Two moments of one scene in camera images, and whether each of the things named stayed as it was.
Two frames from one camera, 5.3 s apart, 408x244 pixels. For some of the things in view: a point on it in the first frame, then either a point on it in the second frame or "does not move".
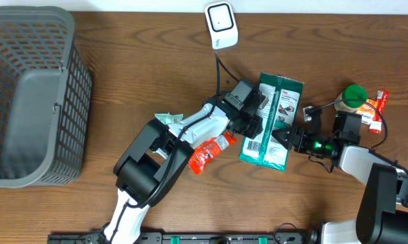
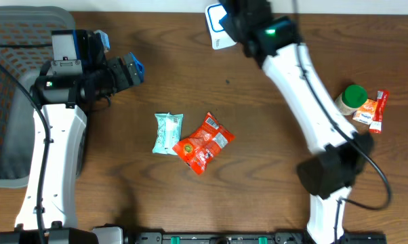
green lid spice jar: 351,91 does not move
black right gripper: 299,147 to 230,22
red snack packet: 207,150 does not move
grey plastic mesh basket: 39,97 does not move
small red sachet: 381,99 does not move
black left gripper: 257,131 to 123,82
